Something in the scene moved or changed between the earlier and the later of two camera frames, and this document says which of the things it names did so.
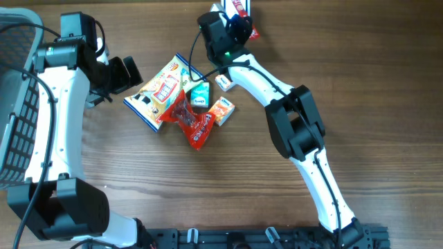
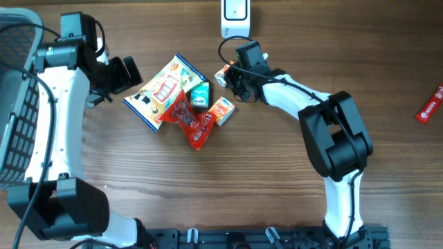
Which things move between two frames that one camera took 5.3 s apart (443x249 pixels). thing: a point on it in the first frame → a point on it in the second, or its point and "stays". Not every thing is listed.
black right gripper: (239, 22) → (230, 76)
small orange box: (223, 108) stays
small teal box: (200, 95) stays
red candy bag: (195, 126) stays
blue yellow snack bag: (150, 99) stays
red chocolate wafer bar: (243, 13) → (424, 115)
